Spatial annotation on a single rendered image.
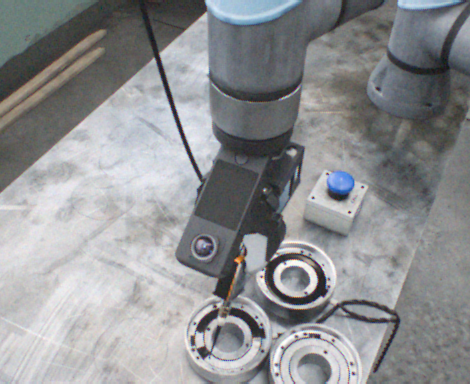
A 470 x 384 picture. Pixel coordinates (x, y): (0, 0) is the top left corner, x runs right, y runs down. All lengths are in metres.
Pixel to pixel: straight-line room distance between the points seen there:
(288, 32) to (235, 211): 0.15
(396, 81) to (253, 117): 0.62
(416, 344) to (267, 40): 1.39
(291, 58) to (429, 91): 0.65
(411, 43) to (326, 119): 0.19
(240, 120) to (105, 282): 0.40
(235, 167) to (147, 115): 0.55
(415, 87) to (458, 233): 1.04
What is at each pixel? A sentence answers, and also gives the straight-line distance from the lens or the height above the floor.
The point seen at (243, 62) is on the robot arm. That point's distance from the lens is 0.39.
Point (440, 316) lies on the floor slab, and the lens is 1.76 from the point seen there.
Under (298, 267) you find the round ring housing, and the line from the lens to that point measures 0.73.
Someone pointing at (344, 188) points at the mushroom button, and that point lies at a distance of 0.77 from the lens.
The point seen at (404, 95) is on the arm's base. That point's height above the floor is 0.84.
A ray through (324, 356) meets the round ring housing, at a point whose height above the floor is 0.83.
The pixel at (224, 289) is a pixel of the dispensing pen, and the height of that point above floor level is 0.92.
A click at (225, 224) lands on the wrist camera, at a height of 1.08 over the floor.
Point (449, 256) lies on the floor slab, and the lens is 1.90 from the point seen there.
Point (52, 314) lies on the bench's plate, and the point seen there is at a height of 0.80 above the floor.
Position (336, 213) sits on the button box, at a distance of 0.78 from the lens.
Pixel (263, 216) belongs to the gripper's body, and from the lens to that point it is 0.50.
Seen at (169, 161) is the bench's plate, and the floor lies 0.80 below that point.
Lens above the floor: 1.42
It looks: 48 degrees down
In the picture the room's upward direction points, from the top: 2 degrees clockwise
